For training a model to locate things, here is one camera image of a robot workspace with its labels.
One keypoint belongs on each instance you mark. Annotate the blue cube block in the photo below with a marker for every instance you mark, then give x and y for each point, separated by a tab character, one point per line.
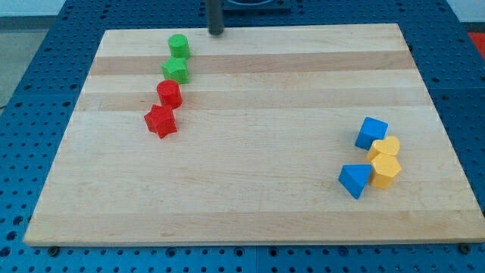
371	130

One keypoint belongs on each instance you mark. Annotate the light wooden board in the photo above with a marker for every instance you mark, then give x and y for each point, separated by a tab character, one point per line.
269	117

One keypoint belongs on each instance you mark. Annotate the red star block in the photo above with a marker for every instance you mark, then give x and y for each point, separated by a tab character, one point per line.
161	120

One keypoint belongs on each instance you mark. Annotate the red cylinder block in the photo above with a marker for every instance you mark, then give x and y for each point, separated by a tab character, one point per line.
169	93

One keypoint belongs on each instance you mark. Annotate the green star block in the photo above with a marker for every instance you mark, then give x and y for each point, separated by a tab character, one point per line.
175	69

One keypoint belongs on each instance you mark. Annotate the green cylinder block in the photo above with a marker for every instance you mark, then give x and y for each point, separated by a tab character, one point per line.
179	46

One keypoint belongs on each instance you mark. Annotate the blue triangle block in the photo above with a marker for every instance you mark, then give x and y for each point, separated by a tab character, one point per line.
355	178

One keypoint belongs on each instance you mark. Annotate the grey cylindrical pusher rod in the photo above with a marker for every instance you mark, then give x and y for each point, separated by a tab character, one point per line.
215	17

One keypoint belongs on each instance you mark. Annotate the yellow hexagon block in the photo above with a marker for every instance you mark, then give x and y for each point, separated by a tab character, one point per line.
385	170

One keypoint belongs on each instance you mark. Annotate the yellow heart block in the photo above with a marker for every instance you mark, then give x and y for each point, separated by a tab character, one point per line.
390	145

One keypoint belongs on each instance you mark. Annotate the black bolt left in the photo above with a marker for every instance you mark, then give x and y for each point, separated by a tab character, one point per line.
53	251

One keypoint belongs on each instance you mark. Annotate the black bolt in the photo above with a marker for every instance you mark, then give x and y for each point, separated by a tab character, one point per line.
464	248
53	251

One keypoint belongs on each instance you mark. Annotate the black bolt right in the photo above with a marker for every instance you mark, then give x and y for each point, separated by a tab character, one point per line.
464	248

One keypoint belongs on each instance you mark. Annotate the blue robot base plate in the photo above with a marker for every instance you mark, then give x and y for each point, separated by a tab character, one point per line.
257	5

